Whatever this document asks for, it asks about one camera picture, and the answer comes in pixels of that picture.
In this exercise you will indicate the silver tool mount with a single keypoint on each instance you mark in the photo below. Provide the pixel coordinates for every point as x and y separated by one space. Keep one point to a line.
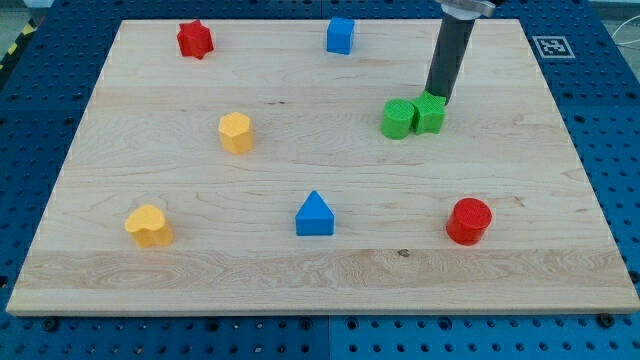
467 9

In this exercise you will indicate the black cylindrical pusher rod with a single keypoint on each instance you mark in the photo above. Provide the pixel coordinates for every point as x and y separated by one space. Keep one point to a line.
448 55

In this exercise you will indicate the green star block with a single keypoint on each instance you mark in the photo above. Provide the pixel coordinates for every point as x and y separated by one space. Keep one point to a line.
429 113

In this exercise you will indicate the red star block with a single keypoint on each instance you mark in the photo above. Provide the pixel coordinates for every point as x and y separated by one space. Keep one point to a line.
194 39

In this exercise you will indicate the white fiducial marker tag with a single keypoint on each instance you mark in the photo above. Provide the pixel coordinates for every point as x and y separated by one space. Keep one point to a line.
553 47

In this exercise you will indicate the green cylinder block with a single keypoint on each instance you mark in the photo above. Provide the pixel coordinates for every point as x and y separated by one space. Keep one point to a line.
397 118

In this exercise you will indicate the blue cube block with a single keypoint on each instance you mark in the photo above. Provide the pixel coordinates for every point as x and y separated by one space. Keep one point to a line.
339 35

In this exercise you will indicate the red cylinder block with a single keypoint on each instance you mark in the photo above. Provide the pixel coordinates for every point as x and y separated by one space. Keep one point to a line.
468 222

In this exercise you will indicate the wooden board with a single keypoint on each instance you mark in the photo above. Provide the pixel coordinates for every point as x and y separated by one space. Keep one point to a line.
149 135

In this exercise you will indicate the blue triangle block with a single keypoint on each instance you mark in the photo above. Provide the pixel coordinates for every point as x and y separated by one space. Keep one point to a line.
315 217

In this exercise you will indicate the yellow hexagon block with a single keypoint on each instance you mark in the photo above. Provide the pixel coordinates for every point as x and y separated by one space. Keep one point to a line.
236 133

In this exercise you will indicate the yellow heart block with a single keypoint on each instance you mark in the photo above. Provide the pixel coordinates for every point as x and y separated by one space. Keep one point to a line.
148 226

